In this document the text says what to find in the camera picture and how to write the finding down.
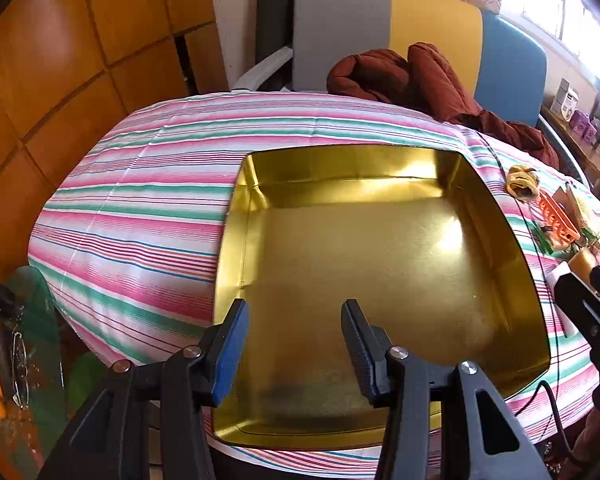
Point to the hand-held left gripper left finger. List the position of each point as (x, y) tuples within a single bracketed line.
[(230, 355)]

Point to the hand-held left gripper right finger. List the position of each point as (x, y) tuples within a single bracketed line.
[(357, 355)]

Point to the green cracker packet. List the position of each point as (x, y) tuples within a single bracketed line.
[(552, 242), (582, 207)]

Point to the gold tin box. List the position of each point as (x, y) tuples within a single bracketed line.
[(380, 260)]

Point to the orange plastic basket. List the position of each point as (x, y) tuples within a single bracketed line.
[(555, 217)]

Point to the wooden desk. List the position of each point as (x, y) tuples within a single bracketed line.
[(595, 170)]

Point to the yellow grey sock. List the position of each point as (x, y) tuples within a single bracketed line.
[(522, 180)]

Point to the purple box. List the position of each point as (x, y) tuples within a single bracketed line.
[(594, 132), (579, 122)]

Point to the white carton box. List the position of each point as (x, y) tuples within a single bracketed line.
[(566, 101)]

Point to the glass side table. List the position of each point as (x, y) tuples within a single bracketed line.
[(45, 300)]

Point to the eyeglasses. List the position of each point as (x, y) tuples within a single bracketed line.
[(17, 342)]

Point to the maroon padded jacket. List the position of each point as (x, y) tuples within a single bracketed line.
[(380, 75)]

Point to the window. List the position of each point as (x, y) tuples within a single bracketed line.
[(555, 0)]

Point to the grey yellow blue chair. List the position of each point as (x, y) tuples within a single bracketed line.
[(340, 35)]

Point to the wooden wardrobe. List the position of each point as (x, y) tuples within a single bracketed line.
[(55, 60)]

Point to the black rolled mat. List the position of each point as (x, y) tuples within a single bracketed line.
[(275, 10)]

